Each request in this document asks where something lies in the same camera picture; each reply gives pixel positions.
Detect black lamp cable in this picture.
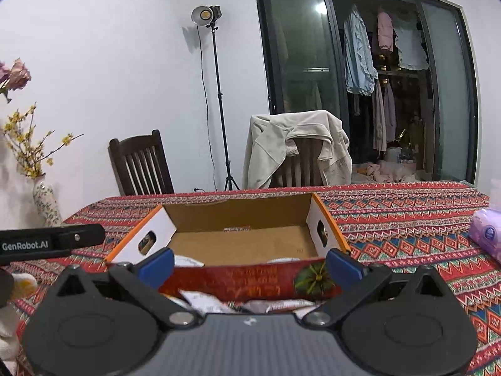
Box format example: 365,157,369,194
196,27,217,192

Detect floral ceramic vase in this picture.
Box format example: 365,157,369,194
33,175,64,228

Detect studio light on tripod stand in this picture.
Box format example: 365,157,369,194
191,5,240,191

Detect beige jacket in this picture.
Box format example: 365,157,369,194
242,110,353,190

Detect pink hanging garment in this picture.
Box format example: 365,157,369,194
376,11,395,55

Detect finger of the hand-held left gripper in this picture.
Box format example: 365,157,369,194
49,223,106,252

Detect purple tissue pack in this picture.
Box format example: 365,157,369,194
467,207,501,264

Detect person's left hand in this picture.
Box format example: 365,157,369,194
0,272,39,362

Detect orange red cardboard box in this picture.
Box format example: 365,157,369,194
105,193,352,303

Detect mauve hanging garments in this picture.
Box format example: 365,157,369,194
371,79,397,153

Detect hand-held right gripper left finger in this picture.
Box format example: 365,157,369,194
43,248,204,330

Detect yellow flower branches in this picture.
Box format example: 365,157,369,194
3,102,85,180

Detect black framed sliding glass door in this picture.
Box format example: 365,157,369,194
254,0,480,185

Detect dark wooden chair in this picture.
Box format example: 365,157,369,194
270,138,326,189
108,129,175,196

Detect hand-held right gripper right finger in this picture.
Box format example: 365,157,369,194
303,248,458,330

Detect light blue hanging shirt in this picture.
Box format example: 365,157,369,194
343,5,379,96

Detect dried pink roses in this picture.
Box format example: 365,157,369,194
0,58,32,104

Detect white hanging top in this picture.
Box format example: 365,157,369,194
393,21,430,72

